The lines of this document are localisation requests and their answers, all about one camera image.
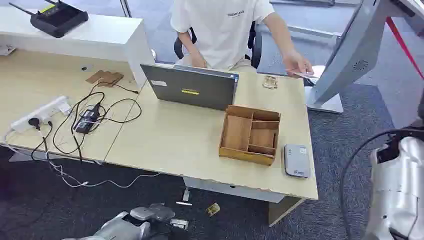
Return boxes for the person's right hand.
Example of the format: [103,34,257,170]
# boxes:
[189,52,209,69]

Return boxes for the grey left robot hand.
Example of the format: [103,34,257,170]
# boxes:
[129,202,176,223]

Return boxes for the person's left hand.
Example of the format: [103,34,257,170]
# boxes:
[282,49,314,78]

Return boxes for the white card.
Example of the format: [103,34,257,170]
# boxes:
[292,71,321,81]

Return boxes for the grey laptop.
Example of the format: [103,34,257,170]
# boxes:
[140,63,240,112]

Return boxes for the silver floor plate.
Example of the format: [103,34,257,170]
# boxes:
[169,218,190,231]

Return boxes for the small wooden card holder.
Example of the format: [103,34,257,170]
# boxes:
[262,75,279,90]

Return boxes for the person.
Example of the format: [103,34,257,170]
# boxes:
[169,0,276,72]

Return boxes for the black office chair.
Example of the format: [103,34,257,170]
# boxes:
[173,21,264,70]

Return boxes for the small yellow floor scrap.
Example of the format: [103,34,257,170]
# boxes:
[205,202,222,218]

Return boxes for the grey kiosk screen stand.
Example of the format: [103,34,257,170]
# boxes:
[304,0,424,115]

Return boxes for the wooden compartment box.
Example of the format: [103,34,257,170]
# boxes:
[218,104,282,167]

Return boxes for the brown wooden pieces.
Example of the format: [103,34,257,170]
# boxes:
[85,69,125,88]

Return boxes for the grey card reader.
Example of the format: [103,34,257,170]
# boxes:
[283,143,312,179]

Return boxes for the white raised desk shelf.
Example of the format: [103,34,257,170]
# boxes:
[0,5,156,90]

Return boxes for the red bar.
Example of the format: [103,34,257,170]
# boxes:
[385,16,424,80]

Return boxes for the black power adapter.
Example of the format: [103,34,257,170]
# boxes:
[73,105,101,135]

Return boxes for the desk leg panel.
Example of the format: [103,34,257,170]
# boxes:
[268,195,306,228]

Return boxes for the black router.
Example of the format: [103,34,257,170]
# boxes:
[8,0,90,39]

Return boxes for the white power strip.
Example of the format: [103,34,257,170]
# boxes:
[10,95,73,134]

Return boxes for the white desk item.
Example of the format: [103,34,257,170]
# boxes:
[0,44,17,57]

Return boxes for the white cable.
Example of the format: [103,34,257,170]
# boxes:
[2,128,163,189]

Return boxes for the black adapter cable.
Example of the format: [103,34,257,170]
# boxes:
[52,81,143,164]

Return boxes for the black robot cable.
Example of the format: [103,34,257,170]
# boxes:
[339,127,424,240]

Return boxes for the black plug with cable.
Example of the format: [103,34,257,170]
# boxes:
[27,117,55,162]

